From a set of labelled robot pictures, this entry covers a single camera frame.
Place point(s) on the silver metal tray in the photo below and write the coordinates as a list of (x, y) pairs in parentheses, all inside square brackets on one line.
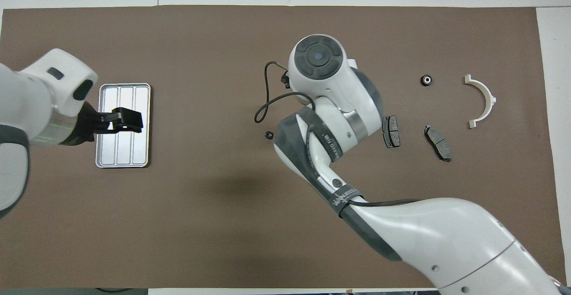
[(134, 152)]

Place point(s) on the rectangular dark brake pad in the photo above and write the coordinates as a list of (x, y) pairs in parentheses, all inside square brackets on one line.
[(392, 131)]

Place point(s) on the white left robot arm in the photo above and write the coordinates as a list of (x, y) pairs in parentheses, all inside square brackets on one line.
[(26, 98)]

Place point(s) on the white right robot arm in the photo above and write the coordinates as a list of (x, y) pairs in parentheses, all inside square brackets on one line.
[(446, 237)]

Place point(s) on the white semicircular bracket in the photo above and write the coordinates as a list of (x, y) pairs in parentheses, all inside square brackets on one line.
[(488, 94)]

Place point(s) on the curved dark brake pad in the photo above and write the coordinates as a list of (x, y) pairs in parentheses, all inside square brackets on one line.
[(439, 143)]

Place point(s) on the brown table mat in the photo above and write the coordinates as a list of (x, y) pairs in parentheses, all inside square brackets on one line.
[(178, 223)]

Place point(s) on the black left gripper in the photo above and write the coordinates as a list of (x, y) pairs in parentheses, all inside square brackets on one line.
[(87, 123)]

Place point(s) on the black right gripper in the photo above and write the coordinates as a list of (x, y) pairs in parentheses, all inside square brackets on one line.
[(285, 79)]

